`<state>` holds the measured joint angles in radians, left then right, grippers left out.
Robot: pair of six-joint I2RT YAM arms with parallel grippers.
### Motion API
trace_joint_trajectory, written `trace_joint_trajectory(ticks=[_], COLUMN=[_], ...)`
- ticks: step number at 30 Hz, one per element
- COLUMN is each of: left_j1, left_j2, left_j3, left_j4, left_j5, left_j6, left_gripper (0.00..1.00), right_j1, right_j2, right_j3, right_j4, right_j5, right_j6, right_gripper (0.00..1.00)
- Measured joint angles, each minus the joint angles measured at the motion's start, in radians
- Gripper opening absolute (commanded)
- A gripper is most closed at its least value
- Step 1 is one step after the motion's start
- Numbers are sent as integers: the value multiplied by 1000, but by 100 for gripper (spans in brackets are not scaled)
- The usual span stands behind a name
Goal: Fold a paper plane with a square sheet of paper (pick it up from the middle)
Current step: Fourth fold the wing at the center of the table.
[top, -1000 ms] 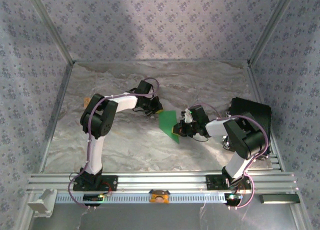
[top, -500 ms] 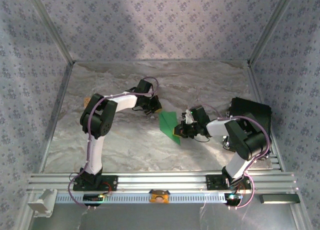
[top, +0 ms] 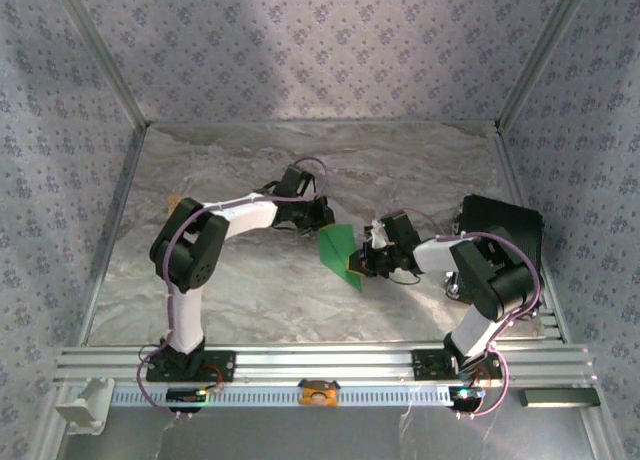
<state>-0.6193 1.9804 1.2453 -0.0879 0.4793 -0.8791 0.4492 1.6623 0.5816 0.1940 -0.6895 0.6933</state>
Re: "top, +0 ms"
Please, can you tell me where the green paper sheet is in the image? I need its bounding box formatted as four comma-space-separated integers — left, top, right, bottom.
317, 223, 364, 294

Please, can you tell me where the black ribbed box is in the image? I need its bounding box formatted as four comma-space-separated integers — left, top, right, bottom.
452, 194, 545, 281

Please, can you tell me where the black flat bar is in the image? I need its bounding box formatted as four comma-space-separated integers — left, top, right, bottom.
518, 387, 600, 409

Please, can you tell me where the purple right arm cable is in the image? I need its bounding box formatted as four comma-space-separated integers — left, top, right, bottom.
399, 208, 544, 420

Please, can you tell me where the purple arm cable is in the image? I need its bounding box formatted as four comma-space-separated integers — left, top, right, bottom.
135, 156, 330, 422
399, 208, 544, 420

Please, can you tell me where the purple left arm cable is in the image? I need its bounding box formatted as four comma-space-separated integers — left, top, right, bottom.
135, 156, 330, 422

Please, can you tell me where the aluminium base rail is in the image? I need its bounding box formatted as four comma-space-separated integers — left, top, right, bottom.
52, 344, 599, 386

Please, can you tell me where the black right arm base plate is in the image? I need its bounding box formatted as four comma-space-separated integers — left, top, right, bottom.
410, 348, 504, 381

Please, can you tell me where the orange connector on rail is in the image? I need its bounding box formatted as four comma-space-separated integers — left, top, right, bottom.
298, 378, 340, 408

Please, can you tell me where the aluminium side rail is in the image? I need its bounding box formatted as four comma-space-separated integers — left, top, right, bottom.
492, 122, 572, 344
76, 126, 152, 346

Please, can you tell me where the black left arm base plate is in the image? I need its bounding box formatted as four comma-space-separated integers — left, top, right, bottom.
144, 349, 237, 384

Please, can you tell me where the slotted grey cable duct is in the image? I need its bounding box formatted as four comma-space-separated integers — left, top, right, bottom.
109, 383, 454, 409

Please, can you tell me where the red left arm power wire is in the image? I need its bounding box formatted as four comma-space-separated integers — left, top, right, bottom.
202, 363, 225, 391

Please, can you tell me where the aluminium frame post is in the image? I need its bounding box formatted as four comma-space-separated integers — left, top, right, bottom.
496, 0, 597, 131
49, 0, 152, 130

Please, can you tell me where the white plastic bracket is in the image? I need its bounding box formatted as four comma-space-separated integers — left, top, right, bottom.
53, 378, 115, 436

